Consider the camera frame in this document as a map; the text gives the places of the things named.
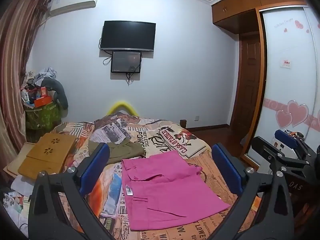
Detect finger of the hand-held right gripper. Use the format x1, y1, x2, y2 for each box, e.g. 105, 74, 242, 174
274, 129, 312, 156
251, 136, 311, 178

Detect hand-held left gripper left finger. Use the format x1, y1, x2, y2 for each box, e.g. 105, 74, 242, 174
28, 142, 111, 240

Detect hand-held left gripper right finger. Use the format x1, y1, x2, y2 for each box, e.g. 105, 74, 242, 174
211, 142, 294, 240

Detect pink pants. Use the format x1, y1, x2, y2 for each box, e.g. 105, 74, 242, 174
121, 151, 231, 231

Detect olive green pants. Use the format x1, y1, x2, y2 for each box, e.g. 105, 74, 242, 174
87, 138, 146, 166

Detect wooden board with flower cutouts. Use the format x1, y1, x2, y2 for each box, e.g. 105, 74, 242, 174
18, 132, 77, 181

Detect printed blanket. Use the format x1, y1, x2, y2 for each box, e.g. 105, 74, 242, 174
49, 112, 263, 240

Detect yellow foam arch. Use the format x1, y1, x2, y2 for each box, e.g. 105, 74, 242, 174
107, 100, 138, 117

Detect green patterned bag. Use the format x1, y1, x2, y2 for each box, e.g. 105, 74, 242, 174
24, 100, 63, 131

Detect beige flat board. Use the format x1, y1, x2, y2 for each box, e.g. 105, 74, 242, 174
3, 142, 36, 176

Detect orange box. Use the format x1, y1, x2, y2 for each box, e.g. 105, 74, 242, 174
34, 96, 54, 108

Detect pile of papers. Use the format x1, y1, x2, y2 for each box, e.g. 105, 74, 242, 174
0, 175, 33, 238

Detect pile of clothes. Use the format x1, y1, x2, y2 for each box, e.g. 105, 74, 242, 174
25, 67, 58, 88

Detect striped brown curtain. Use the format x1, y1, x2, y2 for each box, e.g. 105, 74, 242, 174
0, 0, 52, 155

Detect wooden overhead cabinets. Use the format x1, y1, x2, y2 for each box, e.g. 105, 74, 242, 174
211, 0, 311, 34

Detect white air conditioner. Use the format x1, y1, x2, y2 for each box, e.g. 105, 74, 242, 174
49, 0, 100, 18

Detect black screen cable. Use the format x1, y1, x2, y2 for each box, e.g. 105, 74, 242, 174
125, 66, 141, 86

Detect black television cable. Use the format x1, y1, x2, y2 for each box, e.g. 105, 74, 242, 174
98, 37, 113, 66

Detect small black wall screen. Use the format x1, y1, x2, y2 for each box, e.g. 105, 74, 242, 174
111, 51, 142, 74

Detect black wall television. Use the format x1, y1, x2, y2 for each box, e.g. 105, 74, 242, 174
100, 20, 156, 52

